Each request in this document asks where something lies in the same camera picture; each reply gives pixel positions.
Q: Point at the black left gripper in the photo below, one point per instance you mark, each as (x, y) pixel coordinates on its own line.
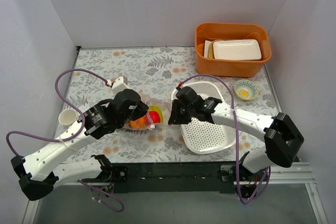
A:
(142, 107)

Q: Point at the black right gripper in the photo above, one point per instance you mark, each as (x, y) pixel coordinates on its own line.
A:
(176, 112)

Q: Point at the clear zip top bag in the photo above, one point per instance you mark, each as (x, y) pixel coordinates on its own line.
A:
(166, 110)

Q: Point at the yellow star fruit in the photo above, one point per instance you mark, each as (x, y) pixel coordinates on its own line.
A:
(157, 108)

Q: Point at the red strawberry fruit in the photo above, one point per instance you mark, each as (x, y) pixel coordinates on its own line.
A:
(154, 117)

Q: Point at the orange fruit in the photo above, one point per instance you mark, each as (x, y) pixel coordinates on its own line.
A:
(139, 124)

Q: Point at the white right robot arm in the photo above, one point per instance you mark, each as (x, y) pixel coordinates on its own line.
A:
(280, 135)

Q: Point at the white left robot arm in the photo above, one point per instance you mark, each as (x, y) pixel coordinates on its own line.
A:
(39, 173)

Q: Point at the white perforated plastic basket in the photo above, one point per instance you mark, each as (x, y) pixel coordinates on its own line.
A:
(206, 138)

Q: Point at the white cup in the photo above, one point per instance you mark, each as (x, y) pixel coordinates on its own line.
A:
(67, 117)

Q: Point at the floral table mat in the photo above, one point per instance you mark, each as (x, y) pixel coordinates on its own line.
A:
(153, 73)

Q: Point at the yellow plate in tub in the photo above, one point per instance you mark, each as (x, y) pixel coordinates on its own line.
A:
(208, 48)

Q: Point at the small patterned bowl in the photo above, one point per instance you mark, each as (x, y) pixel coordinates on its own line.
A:
(246, 89)

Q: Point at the orange plastic tub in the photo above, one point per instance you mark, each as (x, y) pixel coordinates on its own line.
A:
(229, 31)

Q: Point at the white rectangular plate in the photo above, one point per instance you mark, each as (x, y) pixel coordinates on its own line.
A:
(246, 49)

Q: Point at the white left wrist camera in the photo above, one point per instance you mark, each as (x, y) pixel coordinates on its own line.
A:
(118, 85)

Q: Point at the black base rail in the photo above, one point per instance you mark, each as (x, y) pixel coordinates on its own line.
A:
(168, 177)

